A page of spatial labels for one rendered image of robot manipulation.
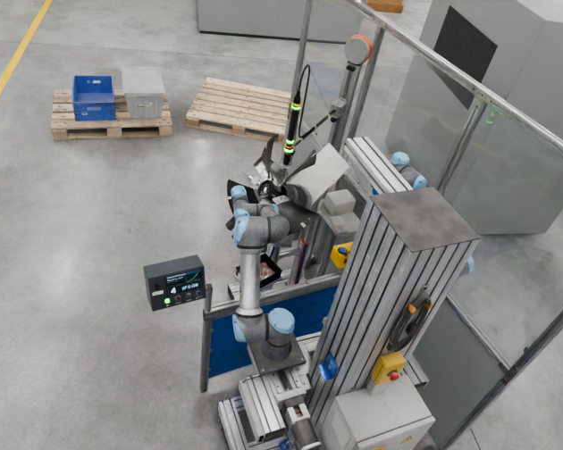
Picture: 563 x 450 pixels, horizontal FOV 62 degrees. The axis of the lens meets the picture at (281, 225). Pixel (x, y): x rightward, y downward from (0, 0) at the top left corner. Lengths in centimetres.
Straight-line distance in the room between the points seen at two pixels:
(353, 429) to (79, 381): 201
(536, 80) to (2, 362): 415
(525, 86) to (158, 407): 339
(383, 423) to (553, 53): 291
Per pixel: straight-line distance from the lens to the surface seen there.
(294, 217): 257
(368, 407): 195
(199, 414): 320
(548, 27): 384
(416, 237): 139
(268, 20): 796
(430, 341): 302
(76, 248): 412
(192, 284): 224
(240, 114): 555
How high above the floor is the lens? 290
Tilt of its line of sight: 42 degrees down
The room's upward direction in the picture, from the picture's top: 11 degrees clockwise
